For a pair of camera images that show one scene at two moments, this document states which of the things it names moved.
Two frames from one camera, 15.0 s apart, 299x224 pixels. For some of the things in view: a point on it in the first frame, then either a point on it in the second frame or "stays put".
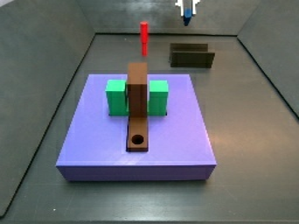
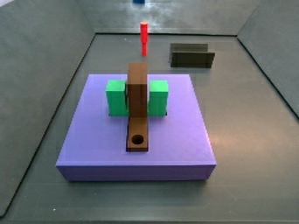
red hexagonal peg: x=144 y=37 stays put
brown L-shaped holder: x=136 y=108 stays put
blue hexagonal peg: x=187 y=16 -> x=139 y=2
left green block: x=118 y=99 stays put
